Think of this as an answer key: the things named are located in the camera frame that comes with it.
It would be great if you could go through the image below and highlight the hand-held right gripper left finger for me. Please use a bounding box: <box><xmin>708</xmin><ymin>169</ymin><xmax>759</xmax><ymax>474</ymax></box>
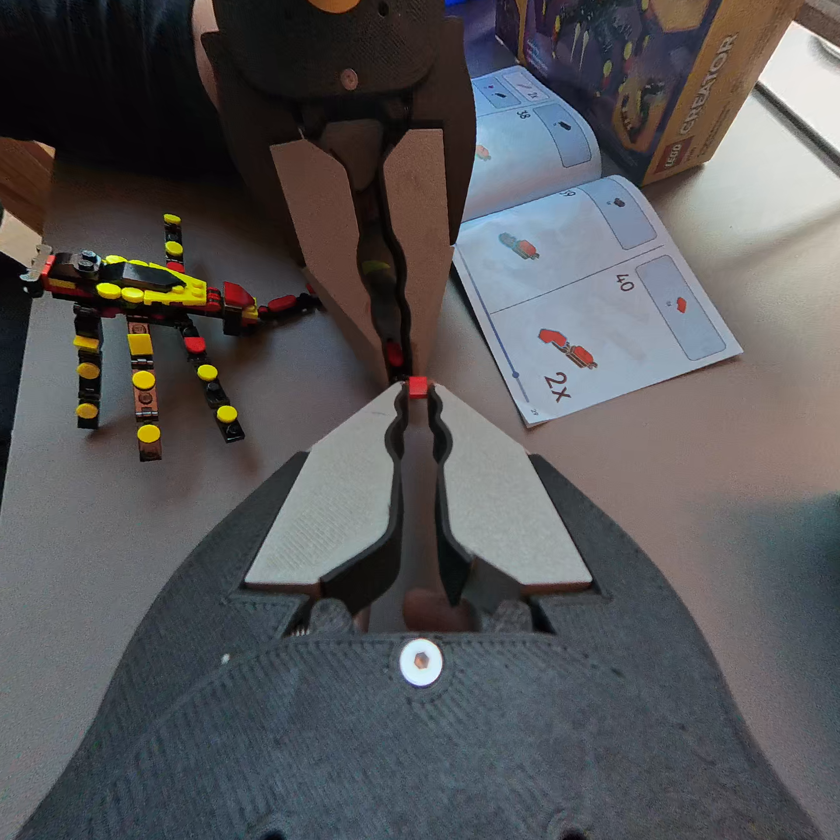
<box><xmin>244</xmin><ymin>384</ymin><xmax>405</xmax><ymax>615</ymax></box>

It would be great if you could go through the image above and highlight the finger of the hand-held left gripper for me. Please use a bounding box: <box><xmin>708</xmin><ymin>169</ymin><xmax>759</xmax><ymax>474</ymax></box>
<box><xmin>270</xmin><ymin>134</ymin><xmax>396</xmax><ymax>385</ymax></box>
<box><xmin>384</xmin><ymin>129</ymin><xmax>454</xmax><ymax>384</ymax></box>

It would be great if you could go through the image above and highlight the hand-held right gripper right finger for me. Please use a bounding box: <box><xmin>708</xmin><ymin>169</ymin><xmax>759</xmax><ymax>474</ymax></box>
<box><xmin>428</xmin><ymin>384</ymin><xmax>593</xmax><ymax>606</ymax></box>

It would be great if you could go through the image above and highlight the black red lego leg assembly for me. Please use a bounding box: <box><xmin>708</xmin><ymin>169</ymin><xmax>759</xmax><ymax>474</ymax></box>
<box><xmin>361</xmin><ymin>256</ymin><xmax>406</xmax><ymax>383</ymax></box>

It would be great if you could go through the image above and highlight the person's left forearm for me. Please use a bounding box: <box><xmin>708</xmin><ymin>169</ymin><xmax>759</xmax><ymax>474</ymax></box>
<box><xmin>0</xmin><ymin>0</ymin><xmax>221</xmax><ymax>178</ymax></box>

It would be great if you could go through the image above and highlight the yellow black lego spider model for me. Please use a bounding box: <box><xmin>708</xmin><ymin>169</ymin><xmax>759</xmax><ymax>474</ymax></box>
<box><xmin>20</xmin><ymin>213</ymin><xmax>326</xmax><ymax>463</ymax></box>

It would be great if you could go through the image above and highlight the lego instruction booklet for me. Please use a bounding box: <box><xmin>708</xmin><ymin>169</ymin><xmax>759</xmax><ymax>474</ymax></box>
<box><xmin>453</xmin><ymin>66</ymin><xmax>744</xmax><ymax>429</ymax></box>

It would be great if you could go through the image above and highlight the purple yellow lego set box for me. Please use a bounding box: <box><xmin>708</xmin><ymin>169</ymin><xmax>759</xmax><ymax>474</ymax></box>
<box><xmin>495</xmin><ymin>0</ymin><xmax>805</xmax><ymax>186</ymax></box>

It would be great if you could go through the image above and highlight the pale grey ledge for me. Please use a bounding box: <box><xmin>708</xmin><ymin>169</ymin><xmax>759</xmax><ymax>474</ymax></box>
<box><xmin>755</xmin><ymin>23</ymin><xmax>840</xmax><ymax>165</ymax></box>

